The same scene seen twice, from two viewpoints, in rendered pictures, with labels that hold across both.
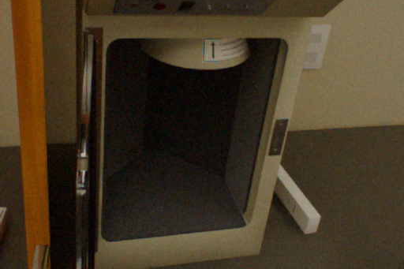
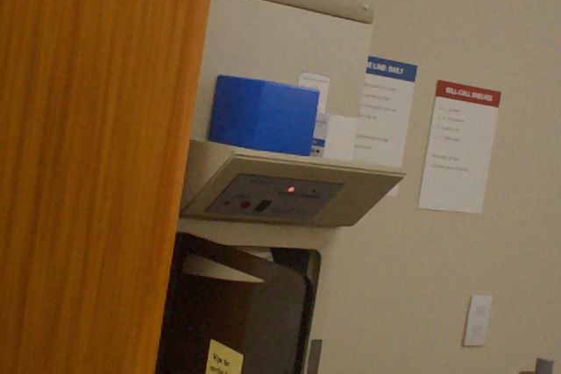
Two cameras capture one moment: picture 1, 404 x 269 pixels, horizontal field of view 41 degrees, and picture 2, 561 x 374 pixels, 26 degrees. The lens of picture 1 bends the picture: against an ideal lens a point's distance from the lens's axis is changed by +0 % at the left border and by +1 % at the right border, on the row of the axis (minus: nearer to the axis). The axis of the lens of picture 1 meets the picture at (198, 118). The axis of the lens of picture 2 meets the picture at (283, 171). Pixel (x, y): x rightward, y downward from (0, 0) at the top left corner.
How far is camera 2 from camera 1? 1.08 m
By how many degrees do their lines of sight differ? 35
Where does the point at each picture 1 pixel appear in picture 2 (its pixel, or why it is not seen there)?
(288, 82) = (322, 297)
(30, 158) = (145, 345)
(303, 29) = (333, 241)
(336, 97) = not seen: outside the picture
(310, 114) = not seen: outside the picture
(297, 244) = not seen: outside the picture
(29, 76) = (161, 257)
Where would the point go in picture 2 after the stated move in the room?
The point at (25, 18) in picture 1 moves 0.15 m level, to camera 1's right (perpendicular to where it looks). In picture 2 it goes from (169, 203) to (282, 216)
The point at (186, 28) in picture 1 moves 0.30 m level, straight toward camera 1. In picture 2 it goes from (244, 236) to (342, 276)
